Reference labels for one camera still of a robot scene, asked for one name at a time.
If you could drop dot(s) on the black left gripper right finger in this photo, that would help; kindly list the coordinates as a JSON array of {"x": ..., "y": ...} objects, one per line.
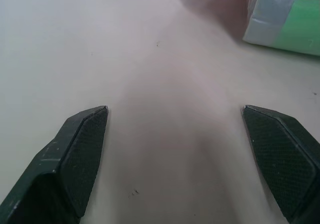
[{"x": 282, "y": 153}]

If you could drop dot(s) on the green and white plastic-wrapped package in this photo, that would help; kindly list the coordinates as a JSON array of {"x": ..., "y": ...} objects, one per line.
[{"x": 285, "y": 16}]

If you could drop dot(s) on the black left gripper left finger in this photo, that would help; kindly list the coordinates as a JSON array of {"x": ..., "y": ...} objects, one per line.
[{"x": 62, "y": 164}]

